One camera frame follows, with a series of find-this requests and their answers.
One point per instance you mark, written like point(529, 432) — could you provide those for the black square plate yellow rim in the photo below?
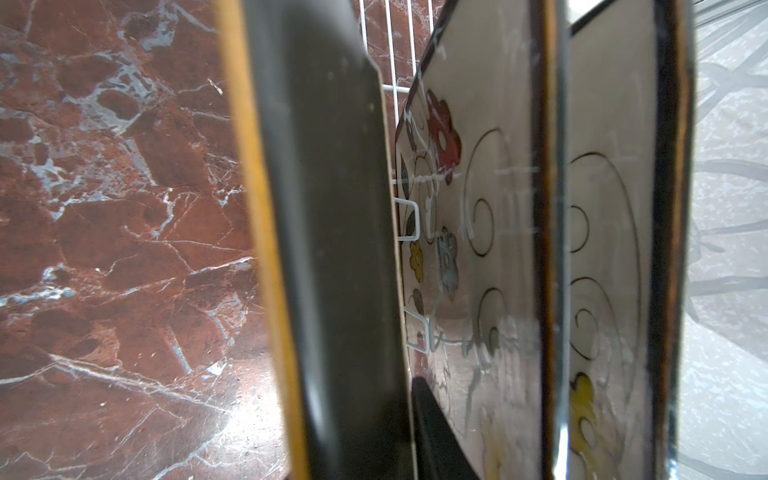
point(309, 117)

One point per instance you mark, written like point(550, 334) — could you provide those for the floral square plate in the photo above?
point(630, 100)
point(482, 136)

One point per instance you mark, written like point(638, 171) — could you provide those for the white wire dish rack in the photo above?
point(396, 35)

